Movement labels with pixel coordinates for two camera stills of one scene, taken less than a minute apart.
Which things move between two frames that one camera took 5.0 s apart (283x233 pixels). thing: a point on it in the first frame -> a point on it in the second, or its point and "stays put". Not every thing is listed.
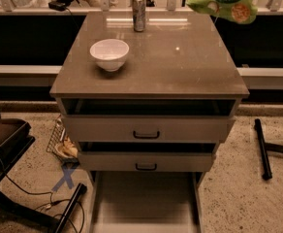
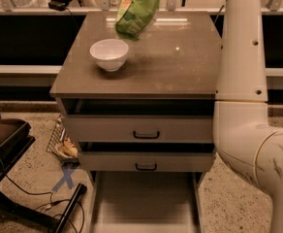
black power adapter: [57, 5] stays put
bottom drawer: [145, 202] stays put
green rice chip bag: [235, 2] -> [139, 10]
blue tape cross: [67, 172] stays put
